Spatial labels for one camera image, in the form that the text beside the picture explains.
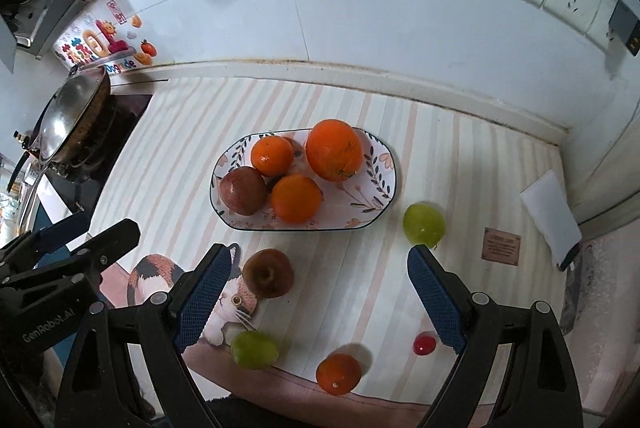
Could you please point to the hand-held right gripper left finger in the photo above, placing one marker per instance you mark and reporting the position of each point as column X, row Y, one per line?
column 205, row 298

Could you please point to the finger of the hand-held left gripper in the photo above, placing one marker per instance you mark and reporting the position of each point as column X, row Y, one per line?
column 112, row 240
column 62, row 228

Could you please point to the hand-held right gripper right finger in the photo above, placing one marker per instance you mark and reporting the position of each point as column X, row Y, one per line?
column 435, row 303

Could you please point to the red apple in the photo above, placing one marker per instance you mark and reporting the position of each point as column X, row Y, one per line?
column 242, row 191
column 267, row 273

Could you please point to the floral oval plate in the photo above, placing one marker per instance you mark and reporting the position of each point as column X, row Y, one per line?
column 360, row 204

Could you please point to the red cherry tomato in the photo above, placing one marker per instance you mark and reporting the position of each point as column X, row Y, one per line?
column 423, row 344

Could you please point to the green plum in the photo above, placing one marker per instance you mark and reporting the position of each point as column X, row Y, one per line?
column 424, row 224
column 254, row 350

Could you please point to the brown mat label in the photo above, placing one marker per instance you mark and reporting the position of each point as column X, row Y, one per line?
column 501, row 246

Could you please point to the striped cat print mat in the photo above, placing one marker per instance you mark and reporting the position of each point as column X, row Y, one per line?
column 350, row 273

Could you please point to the black wok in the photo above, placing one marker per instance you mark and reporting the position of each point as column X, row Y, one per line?
column 87, row 128

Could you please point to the steel wok lid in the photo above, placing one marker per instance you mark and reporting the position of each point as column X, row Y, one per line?
column 65, row 118

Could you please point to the small orange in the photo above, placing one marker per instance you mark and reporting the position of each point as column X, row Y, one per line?
column 271, row 156
column 338, row 374
column 296, row 199

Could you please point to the black gas stove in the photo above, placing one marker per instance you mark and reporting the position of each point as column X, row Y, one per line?
column 127, row 113

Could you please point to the large orange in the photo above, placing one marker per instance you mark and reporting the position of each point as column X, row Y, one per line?
column 334, row 150

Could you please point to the grey range hood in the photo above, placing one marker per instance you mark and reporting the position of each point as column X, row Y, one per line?
column 40, row 8

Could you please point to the black plug adapter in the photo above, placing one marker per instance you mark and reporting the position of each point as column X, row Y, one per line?
column 626, row 27

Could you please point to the colourful wall stickers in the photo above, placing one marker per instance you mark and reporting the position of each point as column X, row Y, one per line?
column 92, row 43

